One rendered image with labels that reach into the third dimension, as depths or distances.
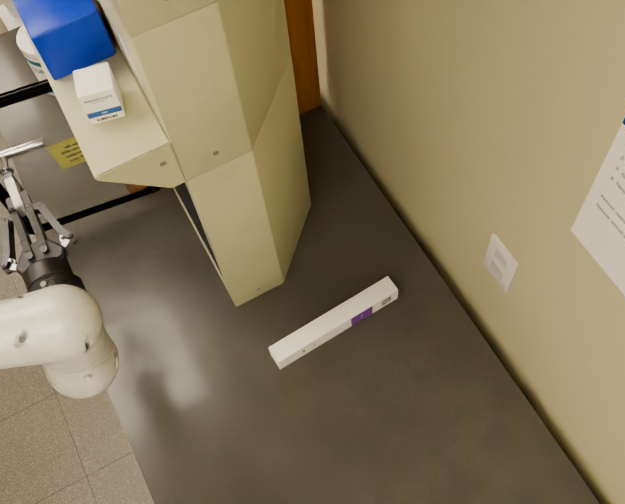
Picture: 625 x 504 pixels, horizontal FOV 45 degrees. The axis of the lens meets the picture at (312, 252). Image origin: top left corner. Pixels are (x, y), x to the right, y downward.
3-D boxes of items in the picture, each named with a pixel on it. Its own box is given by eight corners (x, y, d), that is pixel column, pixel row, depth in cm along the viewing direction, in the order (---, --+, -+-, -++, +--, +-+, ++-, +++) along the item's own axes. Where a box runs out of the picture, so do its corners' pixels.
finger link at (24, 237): (44, 267, 125) (36, 271, 125) (23, 218, 130) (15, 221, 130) (35, 256, 121) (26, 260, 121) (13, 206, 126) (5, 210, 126)
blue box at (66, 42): (94, 13, 116) (74, -34, 108) (117, 55, 112) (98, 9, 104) (33, 38, 115) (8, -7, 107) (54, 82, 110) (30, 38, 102)
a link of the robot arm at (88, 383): (66, 421, 115) (134, 390, 118) (46, 390, 104) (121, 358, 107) (38, 346, 121) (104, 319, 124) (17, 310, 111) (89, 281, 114)
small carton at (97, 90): (120, 89, 109) (107, 61, 103) (126, 116, 106) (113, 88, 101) (86, 98, 108) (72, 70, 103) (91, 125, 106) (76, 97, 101)
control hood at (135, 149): (111, 44, 127) (92, -1, 118) (187, 183, 112) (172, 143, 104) (47, 71, 125) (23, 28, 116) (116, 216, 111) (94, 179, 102)
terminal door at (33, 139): (165, 188, 163) (108, 62, 128) (28, 236, 160) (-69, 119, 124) (164, 185, 163) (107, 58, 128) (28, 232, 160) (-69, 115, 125)
